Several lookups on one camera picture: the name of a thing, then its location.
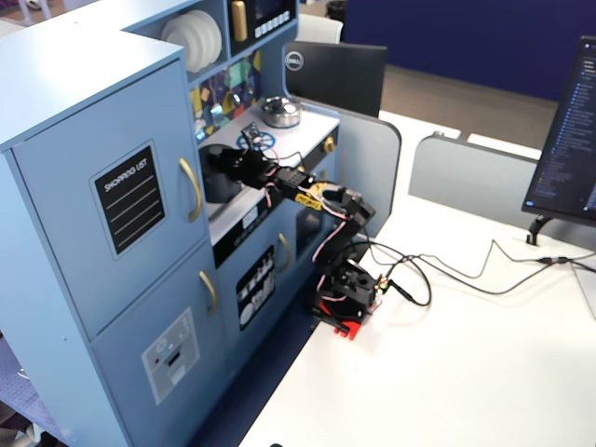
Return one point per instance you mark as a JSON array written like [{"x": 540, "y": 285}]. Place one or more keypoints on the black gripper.
[{"x": 231, "y": 164}]

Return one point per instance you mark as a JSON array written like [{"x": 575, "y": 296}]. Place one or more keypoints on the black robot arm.
[{"x": 354, "y": 214}]

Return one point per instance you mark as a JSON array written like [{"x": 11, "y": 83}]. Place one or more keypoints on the steel pot lid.
[{"x": 279, "y": 102}]

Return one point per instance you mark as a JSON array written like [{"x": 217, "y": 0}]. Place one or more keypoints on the blue burner print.
[{"x": 267, "y": 139}]

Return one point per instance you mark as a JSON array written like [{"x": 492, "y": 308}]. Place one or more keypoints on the gray plastic pot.
[{"x": 219, "y": 186}]

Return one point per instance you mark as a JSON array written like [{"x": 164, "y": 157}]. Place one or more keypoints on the steel slotted spatula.
[{"x": 216, "y": 113}]

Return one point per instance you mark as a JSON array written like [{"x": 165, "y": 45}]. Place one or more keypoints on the silver ladle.
[{"x": 200, "y": 131}]

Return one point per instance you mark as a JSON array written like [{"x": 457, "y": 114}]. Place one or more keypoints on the steel toy pot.
[{"x": 281, "y": 118}]

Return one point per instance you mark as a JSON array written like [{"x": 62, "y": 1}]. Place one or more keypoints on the steel ladle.
[{"x": 237, "y": 98}]

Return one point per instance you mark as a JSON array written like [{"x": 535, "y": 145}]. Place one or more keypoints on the digital clock display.
[{"x": 249, "y": 218}]

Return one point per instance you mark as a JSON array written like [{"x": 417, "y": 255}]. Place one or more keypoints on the blue oven door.
[{"x": 326, "y": 205}]

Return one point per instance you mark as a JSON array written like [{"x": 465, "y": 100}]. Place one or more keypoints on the white toy plate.
[
  {"x": 218, "y": 37},
  {"x": 207, "y": 44},
  {"x": 179, "y": 44}
]

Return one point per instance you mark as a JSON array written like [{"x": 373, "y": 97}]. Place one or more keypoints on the black Dell monitor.
[{"x": 335, "y": 74}]

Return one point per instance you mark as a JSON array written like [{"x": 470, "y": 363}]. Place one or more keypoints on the black shopping list board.
[{"x": 130, "y": 200}]

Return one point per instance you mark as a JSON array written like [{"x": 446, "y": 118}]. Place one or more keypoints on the black toy microwave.
[{"x": 274, "y": 32}]

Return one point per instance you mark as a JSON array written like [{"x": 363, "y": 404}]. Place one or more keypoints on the grey desk divider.
[
  {"x": 465, "y": 172},
  {"x": 368, "y": 158}
]

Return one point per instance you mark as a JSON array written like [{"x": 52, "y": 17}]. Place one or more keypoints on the black dishwasher sticker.
[{"x": 256, "y": 288}]

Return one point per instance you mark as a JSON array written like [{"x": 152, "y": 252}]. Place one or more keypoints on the white office chair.
[{"x": 319, "y": 29}]

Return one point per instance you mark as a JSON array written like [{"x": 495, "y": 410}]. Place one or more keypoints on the blue dishwasher door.
[{"x": 288, "y": 298}]

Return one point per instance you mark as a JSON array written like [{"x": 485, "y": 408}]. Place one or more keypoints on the blue fridge door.
[{"x": 70, "y": 195}]

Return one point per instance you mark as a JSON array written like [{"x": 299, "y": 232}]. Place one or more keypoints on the blue wooden toy kitchen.
[{"x": 70, "y": 93}]

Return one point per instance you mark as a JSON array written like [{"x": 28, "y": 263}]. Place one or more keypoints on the red table clamp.
[{"x": 349, "y": 331}]

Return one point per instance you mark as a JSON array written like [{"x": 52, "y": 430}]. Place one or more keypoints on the blue freezer door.
[{"x": 130, "y": 335}]

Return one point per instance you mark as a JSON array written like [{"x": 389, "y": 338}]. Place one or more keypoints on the black monitor stand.
[{"x": 537, "y": 228}]

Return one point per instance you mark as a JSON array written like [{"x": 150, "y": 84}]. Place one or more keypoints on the lit computer monitor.
[{"x": 568, "y": 139}]

